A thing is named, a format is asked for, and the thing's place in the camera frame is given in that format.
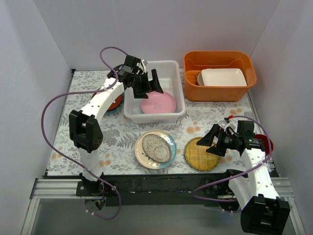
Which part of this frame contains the orange plastic basket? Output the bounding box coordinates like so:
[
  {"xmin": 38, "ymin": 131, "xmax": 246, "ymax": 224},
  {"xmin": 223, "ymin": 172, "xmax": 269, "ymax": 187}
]
[{"xmin": 183, "ymin": 50, "xmax": 257, "ymax": 101}]

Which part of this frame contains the teal scalloped plate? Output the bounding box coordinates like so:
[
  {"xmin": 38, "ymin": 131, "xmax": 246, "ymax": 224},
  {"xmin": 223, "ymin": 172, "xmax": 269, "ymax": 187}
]
[{"xmin": 105, "ymin": 99, "xmax": 124, "ymax": 115}]

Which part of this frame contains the round cream dish in basket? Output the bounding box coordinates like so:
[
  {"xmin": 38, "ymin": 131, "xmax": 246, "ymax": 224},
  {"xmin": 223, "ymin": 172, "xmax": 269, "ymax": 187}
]
[{"xmin": 197, "ymin": 72, "xmax": 203, "ymax": 86}]

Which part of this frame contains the pink plate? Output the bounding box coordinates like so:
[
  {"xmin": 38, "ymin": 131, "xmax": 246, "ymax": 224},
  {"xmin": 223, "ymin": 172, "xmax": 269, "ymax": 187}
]
[{"xmin": 141, "ymin": 92, "xmax": 176, "ymax": 114}]

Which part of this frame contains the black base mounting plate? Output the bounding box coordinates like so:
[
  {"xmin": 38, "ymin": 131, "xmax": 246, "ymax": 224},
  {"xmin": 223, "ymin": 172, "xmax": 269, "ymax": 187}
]
[{"xmin": 75, "ymin": 172, "xmax": 254, "ymax": 206}]

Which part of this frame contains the cream and blue plate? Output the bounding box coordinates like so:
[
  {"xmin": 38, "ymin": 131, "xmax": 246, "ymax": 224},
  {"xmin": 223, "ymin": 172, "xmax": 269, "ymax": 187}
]
[{"xmin": 134, "ymin": 130, "xmax": 177, "ymax": 170}]

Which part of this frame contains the red bowl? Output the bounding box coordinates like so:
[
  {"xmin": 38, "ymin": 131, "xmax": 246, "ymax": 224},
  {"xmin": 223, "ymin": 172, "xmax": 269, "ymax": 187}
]
[{"xmin": 255, "ymin": 134, "xmax": 274, "ymax": 156}]

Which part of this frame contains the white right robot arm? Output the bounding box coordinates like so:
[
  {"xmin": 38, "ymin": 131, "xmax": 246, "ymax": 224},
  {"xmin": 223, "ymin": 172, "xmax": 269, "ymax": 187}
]
[{"xmin": 192, "ymin": 116, "xmax": 291, "ymax": 235}]

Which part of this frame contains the red round plate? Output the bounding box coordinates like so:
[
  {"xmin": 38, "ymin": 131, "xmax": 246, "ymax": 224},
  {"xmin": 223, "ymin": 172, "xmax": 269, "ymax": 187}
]
[{"xmin": 108, "ymin": 94, "xmax": 124, "ymax": 111}]

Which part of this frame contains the yellow woven bamboo plate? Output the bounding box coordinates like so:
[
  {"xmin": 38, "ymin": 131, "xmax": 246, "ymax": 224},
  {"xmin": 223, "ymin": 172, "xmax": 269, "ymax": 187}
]
[{"xmin": 184, "ymin": 137, "xmax": 221, "ymax": 171}]

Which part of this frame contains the light blue plate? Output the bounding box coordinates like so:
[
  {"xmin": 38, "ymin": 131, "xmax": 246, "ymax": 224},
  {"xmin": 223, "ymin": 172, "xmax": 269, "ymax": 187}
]
[{"xmin": 141, "ymin": 103, "xmax": 176, "ymax": 114}]

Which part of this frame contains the white plastic bin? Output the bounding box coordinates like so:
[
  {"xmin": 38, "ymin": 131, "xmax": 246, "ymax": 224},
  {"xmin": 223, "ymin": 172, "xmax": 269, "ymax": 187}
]
[{"xmin": 124, "ymin": 60, "xmax": 185, "ymax": 124}]

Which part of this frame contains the speckled grey oval plate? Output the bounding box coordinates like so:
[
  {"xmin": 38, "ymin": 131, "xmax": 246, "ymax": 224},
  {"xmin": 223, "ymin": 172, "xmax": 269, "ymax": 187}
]
[{"xmin": 142, "ymin": 134, "xmax": 172, "ymax": 163}]

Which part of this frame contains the white rectangular dish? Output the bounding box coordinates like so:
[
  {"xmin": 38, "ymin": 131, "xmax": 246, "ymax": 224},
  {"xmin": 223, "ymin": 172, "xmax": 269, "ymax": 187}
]
[{"xmin": 201, "ymin": 68, "xmax": 247, "ymax": 87}]

